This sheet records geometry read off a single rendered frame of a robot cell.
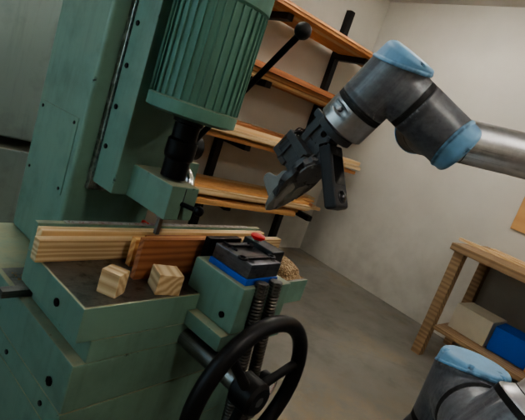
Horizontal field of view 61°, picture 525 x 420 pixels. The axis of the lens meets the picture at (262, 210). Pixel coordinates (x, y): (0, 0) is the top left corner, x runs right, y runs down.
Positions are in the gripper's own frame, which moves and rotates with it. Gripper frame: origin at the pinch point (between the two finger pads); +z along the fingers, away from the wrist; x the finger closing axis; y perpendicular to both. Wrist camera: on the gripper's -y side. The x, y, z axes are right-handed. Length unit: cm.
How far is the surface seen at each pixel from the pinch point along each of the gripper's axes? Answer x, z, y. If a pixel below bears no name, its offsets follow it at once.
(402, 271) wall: -326, 107, 39
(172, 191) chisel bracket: 14.9, 8.4, 9.5
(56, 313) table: 34.0, 23.9, -5.2
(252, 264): 9.3, 3.8, -10.3
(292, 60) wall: -241, 48, 227
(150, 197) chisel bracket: 15.2, 14.0, 12.5
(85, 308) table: 33.6, 16.4, -8.7
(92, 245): 25.8, 21.4, 6.3
